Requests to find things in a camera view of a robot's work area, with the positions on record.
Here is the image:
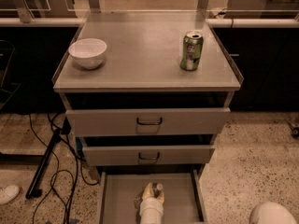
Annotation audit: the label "grey middle drawer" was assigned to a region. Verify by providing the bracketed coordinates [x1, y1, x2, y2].
[83, 146, 215, 166]

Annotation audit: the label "black caster wheel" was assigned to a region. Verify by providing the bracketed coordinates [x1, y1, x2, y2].
[288, 123, 299, 138]

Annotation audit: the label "green soda can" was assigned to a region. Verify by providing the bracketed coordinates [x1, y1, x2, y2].
[180, 31, 204, 71]

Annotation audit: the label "grey drawer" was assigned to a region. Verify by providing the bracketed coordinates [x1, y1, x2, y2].
[83, 146, 215, 166]
[66, 108, 230, 136]
[95, 171, 208, 224]

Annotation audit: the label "white shoe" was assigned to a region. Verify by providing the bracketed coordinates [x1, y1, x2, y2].
[0, 185, 20, 205]

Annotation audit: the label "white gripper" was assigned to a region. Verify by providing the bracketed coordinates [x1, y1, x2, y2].
[139, 183, 164, 218]

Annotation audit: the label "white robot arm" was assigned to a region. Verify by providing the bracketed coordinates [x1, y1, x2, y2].
[134, 183, 298, 224]

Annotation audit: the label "clear plastic water bottle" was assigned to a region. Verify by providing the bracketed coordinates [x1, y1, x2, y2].
[134, 183, 164, 224]

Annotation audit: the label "black floor bar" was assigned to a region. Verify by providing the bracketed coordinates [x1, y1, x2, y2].
[25, 129, 61, 200]

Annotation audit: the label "black floor cables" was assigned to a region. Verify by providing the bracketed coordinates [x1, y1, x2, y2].
[28, 111, 100, 224]

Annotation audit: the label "grey top drawer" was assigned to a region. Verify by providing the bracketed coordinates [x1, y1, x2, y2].
[66, 108, 230, 136]

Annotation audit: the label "white ceramic bowl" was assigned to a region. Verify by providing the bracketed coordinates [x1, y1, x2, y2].
[68, 38, 107, 69]

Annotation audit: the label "grey bottom drawer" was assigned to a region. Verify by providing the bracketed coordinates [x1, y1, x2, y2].
[95, 171, 208, 224]

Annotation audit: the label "grey drawer cabinet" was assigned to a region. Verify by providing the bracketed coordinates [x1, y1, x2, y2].
[51, 10, 245, 224]

